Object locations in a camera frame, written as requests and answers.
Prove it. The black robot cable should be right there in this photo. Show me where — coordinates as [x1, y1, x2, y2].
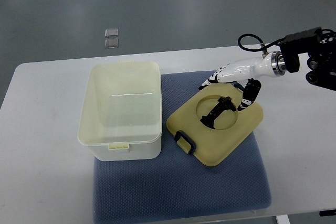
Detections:
[237, 34, 286, 56]

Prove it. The blue grey fabric mat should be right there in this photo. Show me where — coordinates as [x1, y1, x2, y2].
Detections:
[91, 70, 272, 223]

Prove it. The white storage box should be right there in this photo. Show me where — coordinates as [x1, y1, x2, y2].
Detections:
[78, 60, 162, 161]

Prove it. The upper floor socket plate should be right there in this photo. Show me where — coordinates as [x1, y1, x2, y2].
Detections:
[104, 28, 119, 38]

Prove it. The white table leg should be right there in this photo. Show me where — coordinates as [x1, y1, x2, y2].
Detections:
[276, 215, 290, 224]

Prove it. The floor socket plate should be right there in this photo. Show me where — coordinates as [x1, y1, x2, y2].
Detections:
[105, 38, 119, 49]
[104, 28, 119, 38]

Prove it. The lower floor socket plate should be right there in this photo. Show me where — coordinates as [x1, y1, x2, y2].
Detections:
[105, 38, 119, 49]

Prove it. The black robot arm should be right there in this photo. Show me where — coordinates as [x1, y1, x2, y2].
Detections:
[276, 27, 335, 91]

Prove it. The yellow box lid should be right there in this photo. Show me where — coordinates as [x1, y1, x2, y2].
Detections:
[166, 83, 264, 166]

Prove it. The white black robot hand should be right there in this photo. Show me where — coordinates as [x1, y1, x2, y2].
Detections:
[198, 55, 282, 111]

